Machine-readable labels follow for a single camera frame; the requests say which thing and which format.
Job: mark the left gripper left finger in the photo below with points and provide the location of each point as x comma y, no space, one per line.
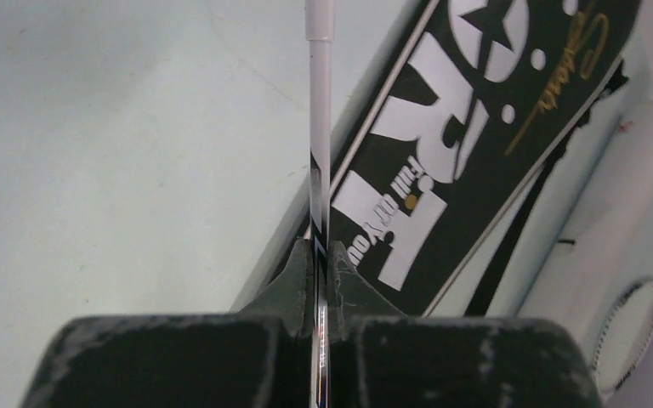
257,356

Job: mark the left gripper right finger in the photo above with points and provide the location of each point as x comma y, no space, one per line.
383,358

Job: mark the white shuttlecock tube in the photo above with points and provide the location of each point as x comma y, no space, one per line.
607,242

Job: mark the badminton racket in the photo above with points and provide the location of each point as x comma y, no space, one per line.
319,32
624,338

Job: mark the black sport racket bag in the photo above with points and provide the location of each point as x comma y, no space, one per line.
475,97

